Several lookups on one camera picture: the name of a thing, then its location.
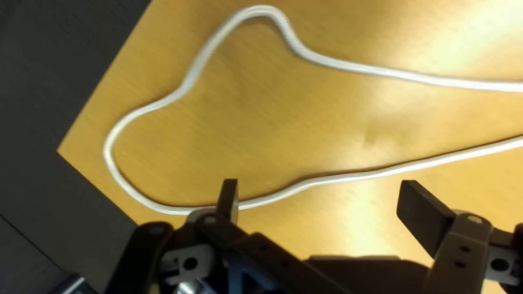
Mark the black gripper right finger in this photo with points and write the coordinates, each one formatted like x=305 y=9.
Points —
x=462 y=250

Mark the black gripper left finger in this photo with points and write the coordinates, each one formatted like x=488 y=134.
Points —
x=217 y=254

